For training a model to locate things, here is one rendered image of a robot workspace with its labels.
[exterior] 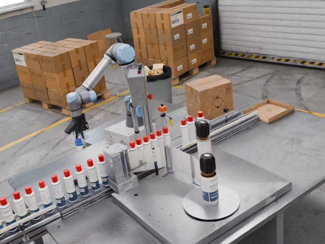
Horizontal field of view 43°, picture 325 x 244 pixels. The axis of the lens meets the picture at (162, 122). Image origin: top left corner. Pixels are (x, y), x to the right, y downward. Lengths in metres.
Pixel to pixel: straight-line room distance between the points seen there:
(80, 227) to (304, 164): 1.40
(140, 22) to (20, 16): 2.46
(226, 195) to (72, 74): 4.14
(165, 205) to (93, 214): 0.43
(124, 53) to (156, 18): 3.72
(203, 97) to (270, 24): 4.07
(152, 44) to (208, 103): 3.59
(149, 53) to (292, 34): 2.29
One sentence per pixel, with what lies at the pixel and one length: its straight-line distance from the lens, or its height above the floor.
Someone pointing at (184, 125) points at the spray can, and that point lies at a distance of 2.76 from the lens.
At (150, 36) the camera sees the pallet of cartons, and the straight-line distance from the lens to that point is 6.65.
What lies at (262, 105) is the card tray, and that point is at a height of 0.83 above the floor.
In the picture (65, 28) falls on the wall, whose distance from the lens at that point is 8.67.
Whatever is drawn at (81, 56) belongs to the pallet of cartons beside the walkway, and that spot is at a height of 0.76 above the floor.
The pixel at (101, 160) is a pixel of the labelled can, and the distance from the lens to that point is 2.48.
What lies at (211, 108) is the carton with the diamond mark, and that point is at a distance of 3.23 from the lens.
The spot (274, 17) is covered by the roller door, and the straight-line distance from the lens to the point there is 7.03.
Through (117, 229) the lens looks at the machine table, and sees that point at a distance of 2.29.
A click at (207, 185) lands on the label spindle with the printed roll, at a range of 2.17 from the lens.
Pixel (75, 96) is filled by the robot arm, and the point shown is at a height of 1.34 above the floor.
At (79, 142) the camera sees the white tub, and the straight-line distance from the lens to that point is 2.86.
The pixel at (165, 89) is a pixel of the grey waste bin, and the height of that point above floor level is 0.39.
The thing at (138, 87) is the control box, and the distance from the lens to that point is 2.50.
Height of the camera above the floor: 2.23
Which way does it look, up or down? 25 degrees down
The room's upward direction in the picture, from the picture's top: 8 degrees counter-clockwise
